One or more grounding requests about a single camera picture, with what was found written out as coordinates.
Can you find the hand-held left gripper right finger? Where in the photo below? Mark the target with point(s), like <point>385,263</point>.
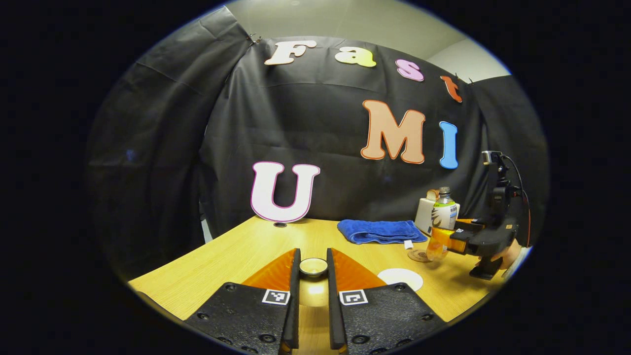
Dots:
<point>335,310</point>

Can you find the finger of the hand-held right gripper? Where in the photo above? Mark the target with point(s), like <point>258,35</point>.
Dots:
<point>468,226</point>
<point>456,241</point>

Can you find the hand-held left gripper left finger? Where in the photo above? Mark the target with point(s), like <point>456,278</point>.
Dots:
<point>295,305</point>

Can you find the clear water bottle orange drink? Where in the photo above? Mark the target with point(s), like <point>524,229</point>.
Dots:
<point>443,214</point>

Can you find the round cork coaster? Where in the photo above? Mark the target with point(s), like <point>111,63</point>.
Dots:
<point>416,255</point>

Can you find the cream white teacup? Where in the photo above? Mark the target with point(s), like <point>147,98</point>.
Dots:
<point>400,277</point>

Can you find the white toaster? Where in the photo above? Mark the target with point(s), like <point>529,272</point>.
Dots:
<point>423,214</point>

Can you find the toasted bread slice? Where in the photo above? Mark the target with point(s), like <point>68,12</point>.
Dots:
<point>432,195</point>

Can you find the blue folded towel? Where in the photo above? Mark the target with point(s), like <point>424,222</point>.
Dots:
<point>379,230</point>

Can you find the black backdrop cloth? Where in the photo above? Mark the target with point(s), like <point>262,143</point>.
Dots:
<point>320,128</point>

